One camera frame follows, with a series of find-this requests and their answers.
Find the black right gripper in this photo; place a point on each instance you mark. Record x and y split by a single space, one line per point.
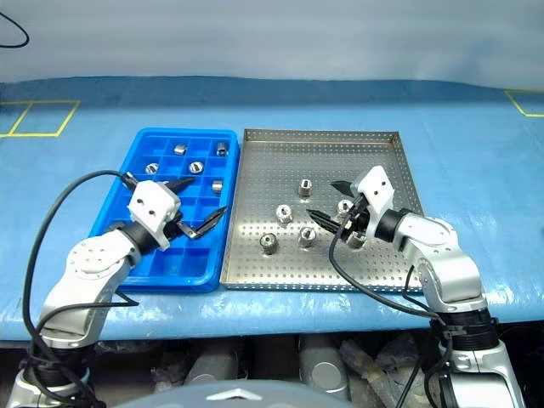
357 219

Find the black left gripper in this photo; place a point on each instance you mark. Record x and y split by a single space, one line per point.
173 227

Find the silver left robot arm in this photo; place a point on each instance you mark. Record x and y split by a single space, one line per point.
91 259

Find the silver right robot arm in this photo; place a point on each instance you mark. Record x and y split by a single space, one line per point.
442 251

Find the blue compartment tray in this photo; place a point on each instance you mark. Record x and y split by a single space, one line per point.
200 263

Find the perforated metal tray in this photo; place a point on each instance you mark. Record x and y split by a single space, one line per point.
276 170

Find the blue plastic table cover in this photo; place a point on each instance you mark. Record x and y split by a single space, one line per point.
272 106

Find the grey cylinder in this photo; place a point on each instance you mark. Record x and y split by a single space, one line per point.
210 365
323 365

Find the yellow tape marking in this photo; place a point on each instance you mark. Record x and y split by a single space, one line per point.
51 101
516 103

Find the grey rounded housing silver chevron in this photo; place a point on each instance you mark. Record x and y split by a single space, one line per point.
238 395

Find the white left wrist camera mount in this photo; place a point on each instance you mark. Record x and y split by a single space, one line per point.
151 204

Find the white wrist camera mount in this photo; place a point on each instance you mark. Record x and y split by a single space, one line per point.
151 204
378 187

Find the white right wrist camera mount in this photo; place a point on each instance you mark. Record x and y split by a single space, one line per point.
378 187

